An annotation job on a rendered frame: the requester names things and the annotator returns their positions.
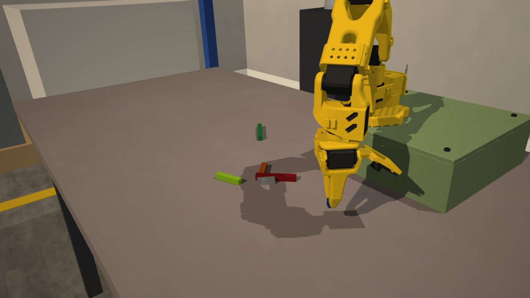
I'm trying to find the dark red rod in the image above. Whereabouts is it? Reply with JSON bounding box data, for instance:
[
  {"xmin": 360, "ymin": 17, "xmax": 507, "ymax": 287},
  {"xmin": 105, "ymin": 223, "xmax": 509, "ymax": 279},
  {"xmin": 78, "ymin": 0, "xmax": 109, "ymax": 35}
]
[{"xmin": 255, "ymin": 173, "xmax": 296, "ymax": 182}]

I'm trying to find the orange rod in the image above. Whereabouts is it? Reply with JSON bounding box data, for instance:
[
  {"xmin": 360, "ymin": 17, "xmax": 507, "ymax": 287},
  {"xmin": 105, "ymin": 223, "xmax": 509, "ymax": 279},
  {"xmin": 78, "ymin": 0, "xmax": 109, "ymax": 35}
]
[{"xmin": 259, "ymin": 162, "xmax": 267, "ymax": 173}]

